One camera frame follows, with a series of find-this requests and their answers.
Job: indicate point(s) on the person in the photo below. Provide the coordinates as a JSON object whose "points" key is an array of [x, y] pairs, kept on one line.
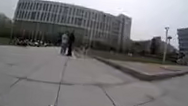
{"points": [[71, 44], [64, 42]]}

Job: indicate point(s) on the grass strip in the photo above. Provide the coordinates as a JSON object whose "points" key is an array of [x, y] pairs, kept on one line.
{"points": [[121, 56]]}

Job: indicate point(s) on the large curved grey building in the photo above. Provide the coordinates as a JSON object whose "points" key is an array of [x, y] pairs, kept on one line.
{"points": [[68, 19]]}

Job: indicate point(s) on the raised stone platform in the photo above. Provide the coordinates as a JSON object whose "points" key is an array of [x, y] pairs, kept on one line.
{"points": [[140, 68]]}

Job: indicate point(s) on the grey paved plaza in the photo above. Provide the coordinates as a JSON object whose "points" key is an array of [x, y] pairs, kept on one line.
{"points": [[39, 80]]}

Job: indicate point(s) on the low dark building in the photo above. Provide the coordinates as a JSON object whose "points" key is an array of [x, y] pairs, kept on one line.
{"points": [[155, 45]]}

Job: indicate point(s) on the row of parked bicycles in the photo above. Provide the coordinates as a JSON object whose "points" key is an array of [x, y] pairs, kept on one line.
{"points": [[29, 42]]}

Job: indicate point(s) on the lamp post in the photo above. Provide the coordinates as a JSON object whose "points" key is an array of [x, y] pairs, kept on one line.
{"points": [[165, 46]]}

